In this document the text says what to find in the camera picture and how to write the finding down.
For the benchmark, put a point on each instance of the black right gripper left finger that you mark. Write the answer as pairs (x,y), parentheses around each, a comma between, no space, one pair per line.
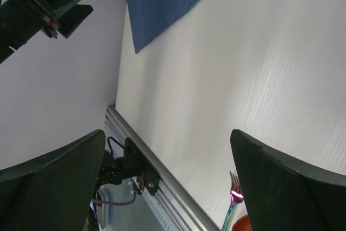
(52,191)

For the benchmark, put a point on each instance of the iridescent rainbow fork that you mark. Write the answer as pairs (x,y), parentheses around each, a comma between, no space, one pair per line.
(236,197)

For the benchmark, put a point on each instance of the black clamp mount on rail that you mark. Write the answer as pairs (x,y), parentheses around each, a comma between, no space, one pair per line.
(132,164)

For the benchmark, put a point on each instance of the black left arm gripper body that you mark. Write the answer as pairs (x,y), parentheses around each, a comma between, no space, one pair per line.
(20,21)

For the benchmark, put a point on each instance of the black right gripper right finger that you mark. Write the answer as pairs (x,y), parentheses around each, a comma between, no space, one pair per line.
(282,192)

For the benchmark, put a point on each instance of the orange plastic plate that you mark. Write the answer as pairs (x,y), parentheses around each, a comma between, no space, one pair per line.
(242,224)

